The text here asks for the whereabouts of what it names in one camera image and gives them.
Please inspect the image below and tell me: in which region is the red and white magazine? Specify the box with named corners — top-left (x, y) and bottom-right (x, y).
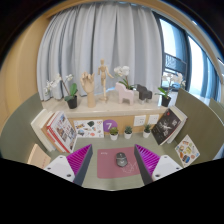
top-left (45, 111), bottom-right (78, 154)

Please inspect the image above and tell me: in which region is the black horse figurine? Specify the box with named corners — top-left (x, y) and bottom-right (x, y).
top-left (135, 83), bottom-right (153, 102)

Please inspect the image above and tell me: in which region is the wooden desk shelf ledge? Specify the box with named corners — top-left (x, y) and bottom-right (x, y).
top-left (41, 89), bottom-right (169, 135)

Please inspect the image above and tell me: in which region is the pink mouse pad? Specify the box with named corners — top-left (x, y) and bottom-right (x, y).
top-left (96, 146), bottom-right (141, 180)

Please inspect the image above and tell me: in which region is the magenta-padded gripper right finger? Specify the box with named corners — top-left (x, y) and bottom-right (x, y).
top-left (133, 143), bottom-right (184, 186)

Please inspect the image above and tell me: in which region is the wooden hand model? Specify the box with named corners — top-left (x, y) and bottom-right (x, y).
top-left (79, 71), bottom-right (97, 109)

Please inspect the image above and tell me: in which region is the dark framed window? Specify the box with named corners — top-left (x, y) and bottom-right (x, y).
top-left (153, 11), bottom-right (224, 104)

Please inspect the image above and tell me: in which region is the grey pleated curtain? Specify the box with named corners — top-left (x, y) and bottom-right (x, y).
top-left (36, 2), bottom-right (164, 103)

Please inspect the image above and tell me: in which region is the round purple sticker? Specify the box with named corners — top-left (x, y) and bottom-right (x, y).
top-left (102, 119), bottom-right (118, 134)

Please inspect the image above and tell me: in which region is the white sticker sheet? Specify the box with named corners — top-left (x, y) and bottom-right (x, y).
top-left (73, 119), bottom-right (105, 139)

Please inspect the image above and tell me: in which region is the white wall socket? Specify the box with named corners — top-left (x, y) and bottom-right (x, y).
top-left (133, 114), bottom-right (147, 127)
top-left (147, 113), bottom-right (160, 126)

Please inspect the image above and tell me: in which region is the black book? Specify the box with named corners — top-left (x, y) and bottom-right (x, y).
top-left (150, 107), bottom-right (183, 146)

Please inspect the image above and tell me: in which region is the beige card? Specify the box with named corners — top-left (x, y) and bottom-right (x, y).
top-left (27, 143), bottom-right (52, 170)

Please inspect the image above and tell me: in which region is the colourful food sticker sheet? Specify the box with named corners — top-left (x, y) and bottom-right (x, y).
top-left (174, 134), bottom-right (201, 169)

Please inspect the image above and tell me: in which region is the grey computer mouse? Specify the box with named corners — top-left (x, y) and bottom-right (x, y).
top-left (115, 152), bottom-right (128, 168)

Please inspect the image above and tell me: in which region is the wooden artist mannequin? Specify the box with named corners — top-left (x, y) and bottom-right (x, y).
top-left (97, 59), bottom-right (114, 103)

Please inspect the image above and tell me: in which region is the white books stack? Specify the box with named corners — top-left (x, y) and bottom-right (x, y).
top-left (30, 108), bottom-right (56, 153)

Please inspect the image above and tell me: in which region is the small succulent in white pot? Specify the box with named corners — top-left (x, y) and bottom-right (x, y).
top-left (142, 124), bottom-right (152, 139)
top-left (109, 126), bottom-right (120, 141)
top-left (123, 125), bottom-right (133, 140)

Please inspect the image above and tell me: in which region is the pink horse figurine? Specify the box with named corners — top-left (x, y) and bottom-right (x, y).
top-left (114, 82), bottom-right (136, 106)

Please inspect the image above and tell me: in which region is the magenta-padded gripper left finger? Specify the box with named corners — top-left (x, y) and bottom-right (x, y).
top-left (43, 143), bottom-right (94, 187)

